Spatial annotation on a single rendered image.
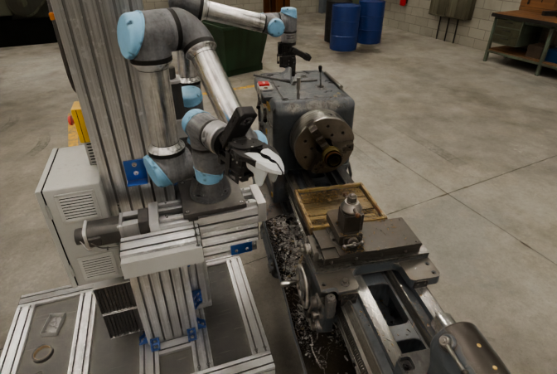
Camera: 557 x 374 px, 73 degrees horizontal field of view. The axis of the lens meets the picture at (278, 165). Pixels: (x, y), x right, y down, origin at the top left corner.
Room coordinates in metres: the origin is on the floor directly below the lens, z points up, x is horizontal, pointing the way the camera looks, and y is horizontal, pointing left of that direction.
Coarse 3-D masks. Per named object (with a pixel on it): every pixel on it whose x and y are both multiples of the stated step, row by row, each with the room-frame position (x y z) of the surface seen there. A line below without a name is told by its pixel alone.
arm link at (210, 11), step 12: (168, 0) 1.65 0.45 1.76; (180, 0) 1.61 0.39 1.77; (192, 0) 1.61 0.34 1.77; (204, 0) 1.62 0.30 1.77; (192, 12) 1.60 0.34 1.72; (204, 12) 1.61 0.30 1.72; (216, 12) 1.63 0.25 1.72; (228, 12) 1.64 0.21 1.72; (240, 12) 1.66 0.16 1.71; (252, 12) 1.68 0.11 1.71; (228, 24) 1.66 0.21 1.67; (240, 24) 1.66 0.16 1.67; (252, 24) 1.66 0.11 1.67; (264, 24) 1.67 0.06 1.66; (276, 24) 1.67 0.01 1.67; (276, 36) 1.67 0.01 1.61
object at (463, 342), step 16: (432, 320) 0.65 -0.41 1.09; (448, 320) 0.64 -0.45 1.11; (448, 336) 0.57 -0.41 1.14; (464, 336) 0.57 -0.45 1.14; (480, 336) 0.57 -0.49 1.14; (416, 352) 0.66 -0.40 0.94; (432, 352) 0.58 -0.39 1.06; (448, 352) 0.54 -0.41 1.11; (464, 352) 0.53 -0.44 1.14; (480, 352) 0.52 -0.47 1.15; (400, 368) 0.63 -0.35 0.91; (416, 368) 0.61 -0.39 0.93; (432, 368) 0.57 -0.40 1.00; (448, 368) 0.52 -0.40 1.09; (464, 368) 0.50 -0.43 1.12; (480, 368) 0.49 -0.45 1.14; (496, 368) 0.48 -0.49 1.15
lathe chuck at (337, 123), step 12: (312, 120) 1.68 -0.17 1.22; (324, 120) 1.66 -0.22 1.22; (336, 120) 1.68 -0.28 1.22; (300, 132) 1.65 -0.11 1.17; (324, 132) 1.67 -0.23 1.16; (336, 132) 1.68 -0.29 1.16; (348, 132) 1.69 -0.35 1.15; (300, 144) 1.64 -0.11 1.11; (312, 144) 1.65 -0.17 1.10; (300, 156) 1.64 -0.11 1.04; (312, 156) 1.65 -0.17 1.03; (348, 156) 1.69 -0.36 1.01; (324, 168) 1.67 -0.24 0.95; (336, 168) 1.68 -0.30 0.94
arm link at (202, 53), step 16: (192, 16) 1.12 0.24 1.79; (192, 32) 1.08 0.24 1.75; (208, 32) 1.11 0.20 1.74; (192, 48) 1.07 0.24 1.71; (208, 48) 1.08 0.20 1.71; (208, 64) 1.04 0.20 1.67; (208, 80) 1.02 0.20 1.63; (224, 80) 1.03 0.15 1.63; (208, 96) 1.02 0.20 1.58; (224, 96) 0.99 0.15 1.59; (224, 112) 0.97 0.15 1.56
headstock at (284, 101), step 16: (256, 80) 2.22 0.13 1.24; (272, 80) 2.18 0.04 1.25; (288, 96) 1.91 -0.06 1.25; (304, 96) 1.91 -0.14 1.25; (320, 96) 1.91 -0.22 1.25; (272, 112) 1.81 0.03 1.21; (288, 112) 1.79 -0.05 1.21; (304, 112) 1.81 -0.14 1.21; (336, 112) 1.84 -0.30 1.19; (352, 112) 1.86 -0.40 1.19; (272, 128) 1.80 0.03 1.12; (288, 128) 1.79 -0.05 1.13; (272, 144) 1.80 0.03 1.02; (288, 144) 1.79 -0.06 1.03; (288, 160) 1.79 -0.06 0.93
